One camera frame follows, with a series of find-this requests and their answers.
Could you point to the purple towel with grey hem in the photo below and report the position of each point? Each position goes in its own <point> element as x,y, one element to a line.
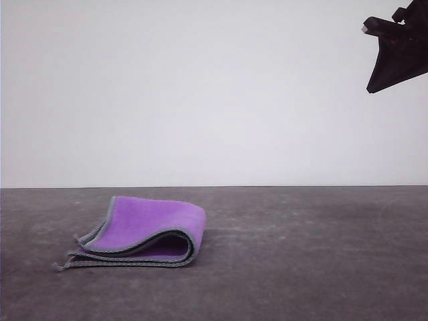
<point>150,220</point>

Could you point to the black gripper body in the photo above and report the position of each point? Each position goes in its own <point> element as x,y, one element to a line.
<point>413,20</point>

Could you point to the grey table cloth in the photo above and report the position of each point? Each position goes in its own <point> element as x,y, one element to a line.
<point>267,284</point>

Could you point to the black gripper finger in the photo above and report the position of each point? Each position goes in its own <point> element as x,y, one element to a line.
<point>398,60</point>

